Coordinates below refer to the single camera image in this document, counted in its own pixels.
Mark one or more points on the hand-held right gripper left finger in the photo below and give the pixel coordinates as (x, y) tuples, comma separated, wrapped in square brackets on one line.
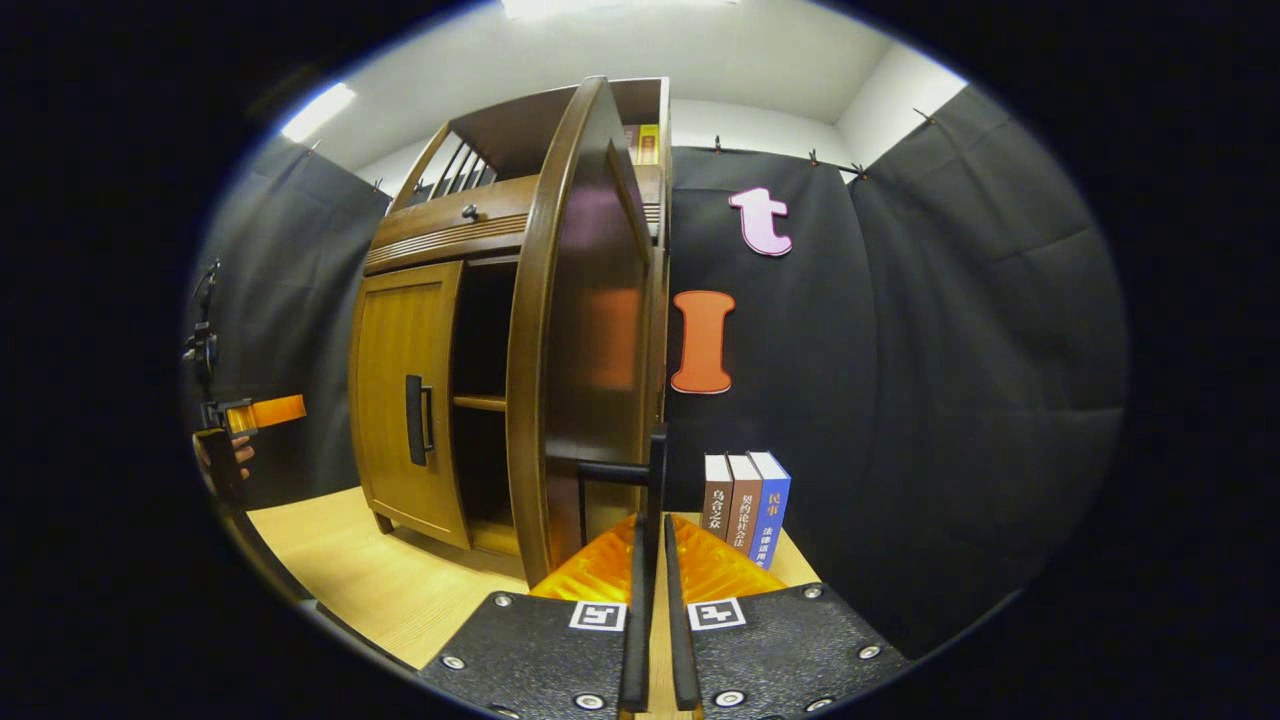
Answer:
[(637, 640)]

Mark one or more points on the wooden double-door shoe cabinet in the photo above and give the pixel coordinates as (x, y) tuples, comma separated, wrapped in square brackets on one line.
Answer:
[(500, 125)]

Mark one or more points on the blue hardcover book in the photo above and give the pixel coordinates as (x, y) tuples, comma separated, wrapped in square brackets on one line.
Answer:
[(770, 510)]

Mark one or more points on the wooden drawer with black knob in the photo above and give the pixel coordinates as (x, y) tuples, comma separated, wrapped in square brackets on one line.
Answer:
[(440, 225)]

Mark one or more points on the brown hardcover book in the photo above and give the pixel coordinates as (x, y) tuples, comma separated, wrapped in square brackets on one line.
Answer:
[(716, 500), (742, 505)]

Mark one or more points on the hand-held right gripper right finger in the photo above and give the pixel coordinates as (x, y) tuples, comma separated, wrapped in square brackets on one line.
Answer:
[(680, 640)]

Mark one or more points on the wooden cabinet door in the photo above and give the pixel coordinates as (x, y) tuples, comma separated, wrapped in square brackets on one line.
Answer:
[(600, 300), (390, 400)]

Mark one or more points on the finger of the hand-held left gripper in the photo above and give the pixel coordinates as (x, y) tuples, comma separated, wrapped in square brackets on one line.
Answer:
[(275, 411)]

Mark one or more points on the large ceiling light panel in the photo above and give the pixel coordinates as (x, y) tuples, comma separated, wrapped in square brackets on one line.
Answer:
[(620, 8)]

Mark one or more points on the small ceiling light panel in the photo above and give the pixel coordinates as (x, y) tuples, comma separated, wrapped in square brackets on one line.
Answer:
[(318, 112)]

